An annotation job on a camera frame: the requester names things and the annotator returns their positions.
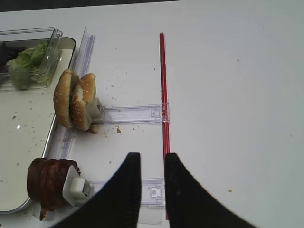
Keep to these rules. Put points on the sesame bun top front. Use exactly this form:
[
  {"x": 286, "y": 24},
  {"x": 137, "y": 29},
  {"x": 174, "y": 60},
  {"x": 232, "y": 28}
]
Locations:
[{"x": 61, "y": 98}]

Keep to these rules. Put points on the green lettuce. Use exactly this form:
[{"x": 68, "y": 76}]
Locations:
[{"x": 24, "y": 69}]

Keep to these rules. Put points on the red strip right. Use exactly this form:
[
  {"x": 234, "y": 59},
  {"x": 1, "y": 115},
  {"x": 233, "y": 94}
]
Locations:
[{"x": 164, "y": 96}]

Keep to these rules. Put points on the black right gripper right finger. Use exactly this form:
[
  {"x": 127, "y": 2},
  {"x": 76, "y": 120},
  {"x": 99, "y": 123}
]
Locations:
[{"x": 189, "y": 205}]

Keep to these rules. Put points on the purple cabbage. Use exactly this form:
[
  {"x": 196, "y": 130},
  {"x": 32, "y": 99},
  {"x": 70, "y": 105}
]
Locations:
[{"x": 6, "y": 54}]

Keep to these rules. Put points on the clear plastic salad container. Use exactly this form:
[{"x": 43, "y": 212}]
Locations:
[{"x": 27, "y": 38}]

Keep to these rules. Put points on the white patty pusher block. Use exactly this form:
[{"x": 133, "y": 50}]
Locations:
[{"x": 76, "y": 190}]

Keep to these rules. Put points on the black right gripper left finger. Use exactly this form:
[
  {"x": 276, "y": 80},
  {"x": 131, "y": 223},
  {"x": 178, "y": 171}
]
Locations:
[{"x": 116, "y": 204}]

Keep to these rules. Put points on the clear right tray divider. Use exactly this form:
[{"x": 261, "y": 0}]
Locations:
[{"x": 80, "y": 66}]

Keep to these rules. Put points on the clear patty rail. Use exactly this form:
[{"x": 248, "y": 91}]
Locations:
[{"x": 152, "y": 203}]

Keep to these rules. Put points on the white bun pusher block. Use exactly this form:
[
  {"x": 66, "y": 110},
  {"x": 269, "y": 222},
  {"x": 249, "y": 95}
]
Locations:
[{"x": 94, "y": 113}]

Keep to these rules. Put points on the sesame bun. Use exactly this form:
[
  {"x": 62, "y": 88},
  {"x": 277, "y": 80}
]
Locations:
[
  {"x": 83, "y": 96},
  {"x": 61, "y": 98}
]

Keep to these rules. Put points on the metal tray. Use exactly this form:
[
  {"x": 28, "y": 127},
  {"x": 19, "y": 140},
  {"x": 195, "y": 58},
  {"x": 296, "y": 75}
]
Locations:
[{"x": 27, "y": 123}]

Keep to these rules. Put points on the dark meat patties stack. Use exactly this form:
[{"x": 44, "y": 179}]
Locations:
[{"x": 45, "y": 182}]

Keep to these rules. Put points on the clear bun rail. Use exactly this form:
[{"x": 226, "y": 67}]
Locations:
[{"x": 151, "y": 114}]

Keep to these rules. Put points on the sesame bun top rear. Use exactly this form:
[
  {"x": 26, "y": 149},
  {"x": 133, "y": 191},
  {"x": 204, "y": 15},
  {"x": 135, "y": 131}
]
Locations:
[{"x": 83, "y": 96}]

